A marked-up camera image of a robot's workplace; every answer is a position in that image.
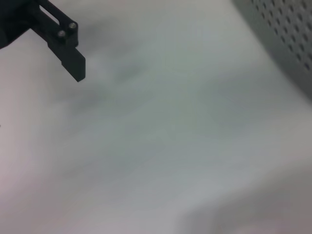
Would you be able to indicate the grey-green perforated storage bin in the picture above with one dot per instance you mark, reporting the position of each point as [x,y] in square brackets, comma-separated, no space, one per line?
[280,36]

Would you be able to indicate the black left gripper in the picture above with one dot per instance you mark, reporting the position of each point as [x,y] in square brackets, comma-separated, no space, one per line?
[14,19]

